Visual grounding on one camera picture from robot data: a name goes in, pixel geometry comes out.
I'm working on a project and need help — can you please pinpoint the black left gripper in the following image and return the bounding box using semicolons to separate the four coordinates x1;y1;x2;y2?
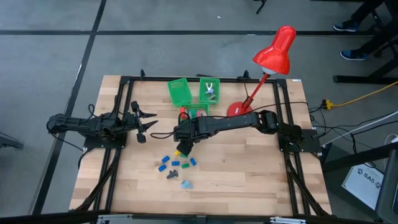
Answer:
123;101;159;144

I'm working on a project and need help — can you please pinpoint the green plastic basket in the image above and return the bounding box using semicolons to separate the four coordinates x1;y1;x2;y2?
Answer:
179;103;210;121
198;77;221;105
167;77;193;108

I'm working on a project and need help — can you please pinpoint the red desk lamp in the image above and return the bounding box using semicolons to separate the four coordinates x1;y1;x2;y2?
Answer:
226;25;297;118

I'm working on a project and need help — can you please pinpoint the black furniture foot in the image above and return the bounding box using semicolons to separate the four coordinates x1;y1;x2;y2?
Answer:
0;131;25;149

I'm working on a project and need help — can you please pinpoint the black stand leg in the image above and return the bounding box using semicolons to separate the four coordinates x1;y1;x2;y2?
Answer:
255;0;268;15

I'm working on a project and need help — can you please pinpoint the black desk leg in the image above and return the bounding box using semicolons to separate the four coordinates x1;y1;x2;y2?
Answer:
322;141;398;174

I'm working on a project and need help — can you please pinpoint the white cardboard box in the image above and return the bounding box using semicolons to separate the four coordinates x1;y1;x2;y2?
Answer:
341;164;385;211

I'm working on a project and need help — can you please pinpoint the black desk base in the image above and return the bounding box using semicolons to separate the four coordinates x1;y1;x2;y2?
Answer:
333;40;398;85

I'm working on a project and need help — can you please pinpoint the dark grey panel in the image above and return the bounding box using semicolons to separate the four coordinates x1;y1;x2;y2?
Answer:
374;149;398;224

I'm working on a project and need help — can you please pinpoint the person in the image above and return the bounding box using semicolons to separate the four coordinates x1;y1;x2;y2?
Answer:
333;0;398;62

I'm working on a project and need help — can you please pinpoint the black metal table frame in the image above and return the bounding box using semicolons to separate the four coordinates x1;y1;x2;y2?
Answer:
70;68;332;218

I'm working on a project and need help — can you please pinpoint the silver metal bracket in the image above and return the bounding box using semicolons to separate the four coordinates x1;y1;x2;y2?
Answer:
269;217;307;224
96;213;133;224

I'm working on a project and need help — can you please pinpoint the black floor cable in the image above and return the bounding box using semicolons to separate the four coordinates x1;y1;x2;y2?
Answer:
307;105;398;147

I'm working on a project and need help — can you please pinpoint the grey floor cable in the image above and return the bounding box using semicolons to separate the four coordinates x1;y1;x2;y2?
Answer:
322;110;398;147

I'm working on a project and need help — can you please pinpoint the yellow extension cord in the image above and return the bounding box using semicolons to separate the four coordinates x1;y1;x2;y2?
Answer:
322;80;398;110

